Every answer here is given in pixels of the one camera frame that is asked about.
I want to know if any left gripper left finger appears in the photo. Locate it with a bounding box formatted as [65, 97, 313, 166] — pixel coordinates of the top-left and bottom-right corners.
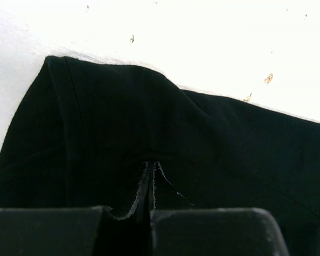
[107, 161, 151, 221]

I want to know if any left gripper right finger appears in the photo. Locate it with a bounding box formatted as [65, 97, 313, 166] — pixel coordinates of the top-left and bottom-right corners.
[150, 162, 194, 255]

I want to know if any black t shirt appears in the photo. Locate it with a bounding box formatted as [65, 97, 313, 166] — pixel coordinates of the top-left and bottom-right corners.
[0, 56, 320, 255]

